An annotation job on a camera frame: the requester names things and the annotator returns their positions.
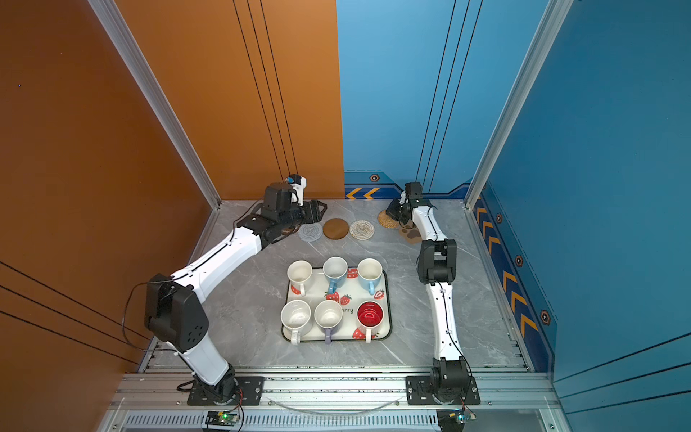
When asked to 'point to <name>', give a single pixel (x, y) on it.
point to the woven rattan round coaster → (385, 220)
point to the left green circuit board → (221, 418)
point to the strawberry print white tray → (349, 295)
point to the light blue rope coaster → (309, 232)
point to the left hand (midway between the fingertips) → (321, 203)
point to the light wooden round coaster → (336, 229)
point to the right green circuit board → (453, 420)
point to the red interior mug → (370, 314)
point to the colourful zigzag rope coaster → (362, 229)
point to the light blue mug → (370, 271)
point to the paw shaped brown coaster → (412, 235)
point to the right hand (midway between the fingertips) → (386, 210)
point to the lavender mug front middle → (327, 315)
